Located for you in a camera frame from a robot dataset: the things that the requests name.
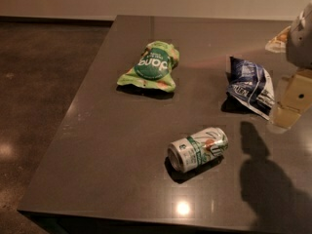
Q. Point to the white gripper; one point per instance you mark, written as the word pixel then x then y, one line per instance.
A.
pixel 300 46

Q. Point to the orange white snack bag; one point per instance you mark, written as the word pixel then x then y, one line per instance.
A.
pixel 278 43

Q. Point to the blue white chip bag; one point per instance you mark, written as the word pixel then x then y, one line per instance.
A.
pixel 252 86

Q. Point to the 7up soda can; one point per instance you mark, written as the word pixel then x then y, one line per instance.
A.
pixel 194 151

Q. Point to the green rice chip bag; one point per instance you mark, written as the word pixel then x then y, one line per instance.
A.
pixel 153 70

